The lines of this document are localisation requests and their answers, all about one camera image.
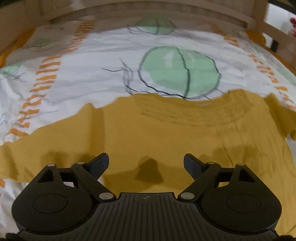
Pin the white leaf print duvet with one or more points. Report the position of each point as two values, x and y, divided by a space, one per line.
62 67

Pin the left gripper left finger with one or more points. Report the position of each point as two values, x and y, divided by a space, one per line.
88 174

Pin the mustard yellow knit sweater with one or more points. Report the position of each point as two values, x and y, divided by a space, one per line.
147 136

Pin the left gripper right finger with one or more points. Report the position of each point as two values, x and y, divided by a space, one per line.
204 175

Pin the wooden bed frame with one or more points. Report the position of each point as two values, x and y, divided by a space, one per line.
205 25

